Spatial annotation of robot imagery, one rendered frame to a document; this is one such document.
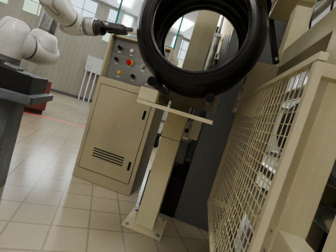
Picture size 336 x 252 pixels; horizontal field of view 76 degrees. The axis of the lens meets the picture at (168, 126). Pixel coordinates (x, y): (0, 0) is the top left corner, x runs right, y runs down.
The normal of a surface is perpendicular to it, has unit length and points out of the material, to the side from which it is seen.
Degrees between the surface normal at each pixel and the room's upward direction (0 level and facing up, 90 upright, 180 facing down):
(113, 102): 90
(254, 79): 90
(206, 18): 90
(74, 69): 90
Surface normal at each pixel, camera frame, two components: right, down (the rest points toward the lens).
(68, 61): 0.29, 0.16
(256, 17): 0.03, 0.03
